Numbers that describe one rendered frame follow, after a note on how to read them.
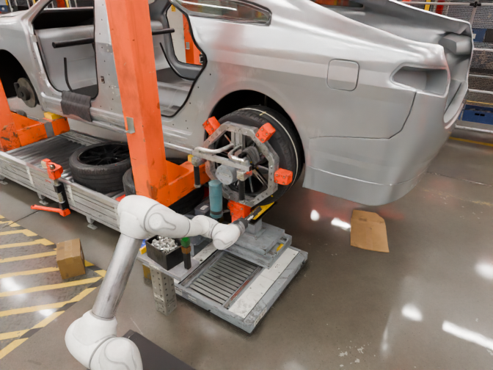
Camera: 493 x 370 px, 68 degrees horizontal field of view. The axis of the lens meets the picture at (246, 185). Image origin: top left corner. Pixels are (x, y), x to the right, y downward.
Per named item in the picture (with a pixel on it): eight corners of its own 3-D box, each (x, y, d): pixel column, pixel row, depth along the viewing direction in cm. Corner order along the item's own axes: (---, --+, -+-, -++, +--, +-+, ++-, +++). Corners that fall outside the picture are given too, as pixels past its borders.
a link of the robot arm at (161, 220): (194, 216, 162) (172, 207, 168) (170, 211, 146) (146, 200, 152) (183, 244, 161) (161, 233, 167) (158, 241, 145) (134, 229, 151)
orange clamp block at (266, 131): (268, 139, 224) (276, 130, 218) (262, 144, 218) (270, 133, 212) (260, 131, 225) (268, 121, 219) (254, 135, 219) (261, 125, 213)
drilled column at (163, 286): (177, 306, 244) (171, 256, 224) (166, 316, 237) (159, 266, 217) (166, 299, 249) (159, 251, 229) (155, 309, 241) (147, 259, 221)
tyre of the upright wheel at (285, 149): (324, 161, 236) (260, 84, 239) (309, 175, 219) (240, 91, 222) (264, 207, 281) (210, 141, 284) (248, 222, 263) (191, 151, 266)
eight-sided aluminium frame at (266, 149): (276, 210, 241) (281, 132, 215) (272, 214, 236) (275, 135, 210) (211, 188, 267) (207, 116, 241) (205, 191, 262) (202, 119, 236)
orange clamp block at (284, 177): (279, 178, 231) (292, 181, 227) (273, 182, 225) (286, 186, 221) (279, 167, 228) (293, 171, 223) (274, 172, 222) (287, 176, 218)
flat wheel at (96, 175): (59, 189, 327) (52, 166, 316) (97, 159, 385) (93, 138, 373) (128, 196, 318) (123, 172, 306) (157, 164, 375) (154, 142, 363)
